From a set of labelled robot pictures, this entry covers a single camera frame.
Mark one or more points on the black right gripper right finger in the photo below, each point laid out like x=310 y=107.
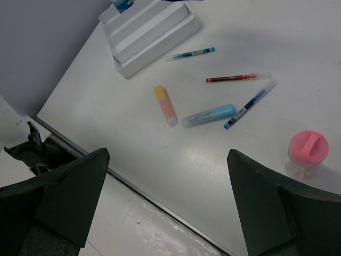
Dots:
x=282 y=216

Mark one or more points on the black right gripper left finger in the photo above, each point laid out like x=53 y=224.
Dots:
x=51 y=214

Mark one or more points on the dark blue gel pen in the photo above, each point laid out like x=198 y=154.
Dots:
x=260 y=94

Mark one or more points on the red ink refill pen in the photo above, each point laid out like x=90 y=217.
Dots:
x=252 y=76

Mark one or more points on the blue ink refill pen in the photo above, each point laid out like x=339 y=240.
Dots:
x=189 y=54

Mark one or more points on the blue slime jar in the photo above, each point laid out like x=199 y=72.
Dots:
x=122 y=5

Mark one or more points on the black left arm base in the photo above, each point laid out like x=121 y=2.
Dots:
x=40 y=156

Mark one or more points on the pink capped bottle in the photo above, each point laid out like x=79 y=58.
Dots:
x=306 y=151

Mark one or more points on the silver foil cover plate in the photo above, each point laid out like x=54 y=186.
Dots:
x=126 y=224

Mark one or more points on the blue highlighter marker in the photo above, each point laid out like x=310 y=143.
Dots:
x=206 y=116

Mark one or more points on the orange highlighter marker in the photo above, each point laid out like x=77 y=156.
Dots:
x=165 y=105

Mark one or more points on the white compartment tray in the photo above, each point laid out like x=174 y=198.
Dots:
x=146 y=31

